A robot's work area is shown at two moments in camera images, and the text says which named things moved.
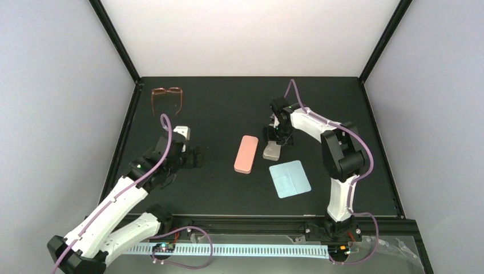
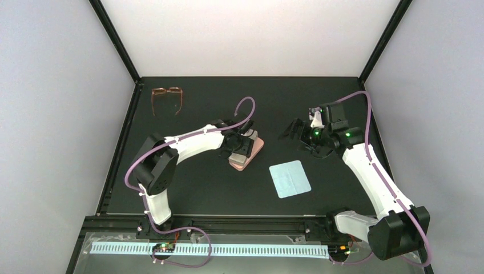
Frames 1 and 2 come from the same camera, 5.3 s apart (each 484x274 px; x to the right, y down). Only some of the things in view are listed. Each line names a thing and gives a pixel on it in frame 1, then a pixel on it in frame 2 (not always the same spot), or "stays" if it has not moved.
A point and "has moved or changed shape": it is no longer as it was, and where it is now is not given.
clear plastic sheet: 347,255 stays
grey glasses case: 272,151 to 239,159
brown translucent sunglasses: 161,90 stays
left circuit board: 165,247 stays
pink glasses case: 246,154 has moved or changed shape
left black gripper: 191,162 to 246,149
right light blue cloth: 289,178 stays
